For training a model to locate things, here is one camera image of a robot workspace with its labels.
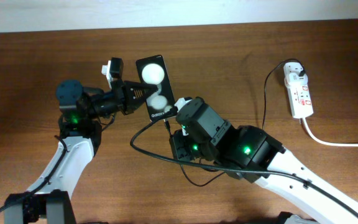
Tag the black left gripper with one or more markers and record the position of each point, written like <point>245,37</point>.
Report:
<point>119,87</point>

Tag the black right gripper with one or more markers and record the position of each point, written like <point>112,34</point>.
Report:
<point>178,140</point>

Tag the black smartphone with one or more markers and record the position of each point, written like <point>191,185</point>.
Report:
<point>153,71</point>

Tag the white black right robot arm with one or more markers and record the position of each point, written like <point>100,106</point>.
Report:
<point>249,153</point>

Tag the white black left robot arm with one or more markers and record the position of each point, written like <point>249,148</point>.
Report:
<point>78,142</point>

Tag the white usb charger plug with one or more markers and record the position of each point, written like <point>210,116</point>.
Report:
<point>295,75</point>

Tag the white power strip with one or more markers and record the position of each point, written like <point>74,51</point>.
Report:
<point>300,101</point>

